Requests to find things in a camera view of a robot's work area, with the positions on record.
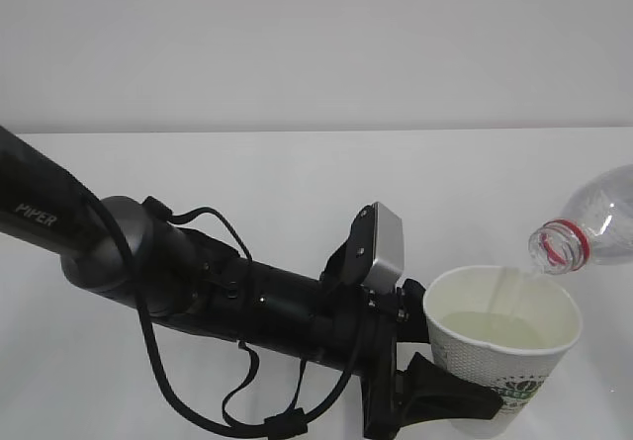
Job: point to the clear water bottle red label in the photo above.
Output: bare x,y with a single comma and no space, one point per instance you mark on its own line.
594,227

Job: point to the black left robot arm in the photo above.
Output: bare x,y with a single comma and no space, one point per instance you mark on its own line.
142,255

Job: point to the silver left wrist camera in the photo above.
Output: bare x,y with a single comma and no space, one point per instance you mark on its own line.
373,254

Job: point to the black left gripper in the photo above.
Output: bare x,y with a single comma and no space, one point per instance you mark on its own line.
392,399

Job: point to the white paper cup green print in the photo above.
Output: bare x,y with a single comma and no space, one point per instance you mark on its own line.
499,328

